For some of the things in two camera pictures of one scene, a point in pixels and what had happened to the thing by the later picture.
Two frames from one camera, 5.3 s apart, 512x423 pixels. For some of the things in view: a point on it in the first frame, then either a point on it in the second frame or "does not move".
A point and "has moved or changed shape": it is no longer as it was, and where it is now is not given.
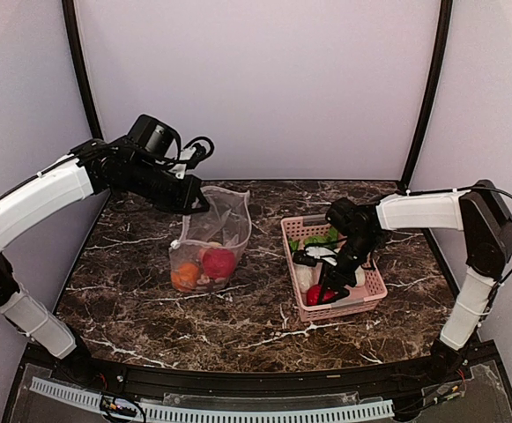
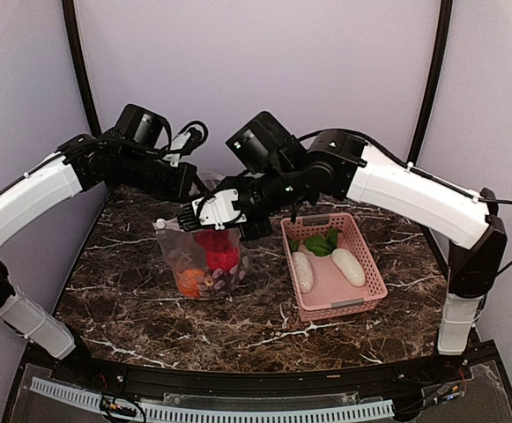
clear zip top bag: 204,259 has moved or changed shape
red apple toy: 314,294 -> 215,241
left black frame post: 68,9 does not move
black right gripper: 343,291 -> 260,228
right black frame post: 444,29 does not move
